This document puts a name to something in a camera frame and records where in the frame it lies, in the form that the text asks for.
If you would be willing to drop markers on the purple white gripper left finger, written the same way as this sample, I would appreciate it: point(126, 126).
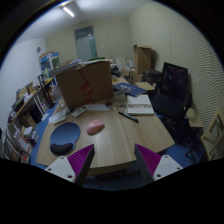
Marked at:
point(75, 167)

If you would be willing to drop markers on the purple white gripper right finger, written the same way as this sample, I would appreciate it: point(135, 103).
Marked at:
point(153, 165)

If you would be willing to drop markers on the dark blue mouse pad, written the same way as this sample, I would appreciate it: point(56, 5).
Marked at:
point(64, 138)

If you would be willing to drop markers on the pink computer mouse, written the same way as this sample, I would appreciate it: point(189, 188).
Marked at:
point(94, 126)

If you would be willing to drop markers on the black pen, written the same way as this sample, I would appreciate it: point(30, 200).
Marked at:
point(128, 116)

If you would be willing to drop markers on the white keyboard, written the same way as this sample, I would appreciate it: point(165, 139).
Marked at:
point(58, 117)

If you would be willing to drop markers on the white remote control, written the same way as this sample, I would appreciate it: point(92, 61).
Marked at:
point(79, 111)

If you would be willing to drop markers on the white open book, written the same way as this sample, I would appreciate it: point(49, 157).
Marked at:
point(140, 105)

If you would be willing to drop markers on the wooden shelf unit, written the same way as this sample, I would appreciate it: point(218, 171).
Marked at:
point(19, 138)

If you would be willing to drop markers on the light wooden chair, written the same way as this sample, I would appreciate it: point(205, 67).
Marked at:
point(213, 137)

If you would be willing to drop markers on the black office chair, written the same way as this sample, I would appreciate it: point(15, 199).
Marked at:
point(172, 98)

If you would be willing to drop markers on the blue book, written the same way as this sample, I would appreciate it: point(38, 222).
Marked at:
point(129, 89)

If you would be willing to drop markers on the large brown cardboard box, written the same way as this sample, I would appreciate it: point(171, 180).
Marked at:
point(86, 84)

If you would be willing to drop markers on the blue white display cabinet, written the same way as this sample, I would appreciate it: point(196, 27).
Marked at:
point(48, 62)

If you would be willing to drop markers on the tall cardboard box background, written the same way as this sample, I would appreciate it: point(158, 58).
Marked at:
point(142, 58)

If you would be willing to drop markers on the grey door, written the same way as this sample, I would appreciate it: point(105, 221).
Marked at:
point(85, 43)

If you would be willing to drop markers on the ceiling light fixture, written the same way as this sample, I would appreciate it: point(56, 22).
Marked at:
point(68, 11)

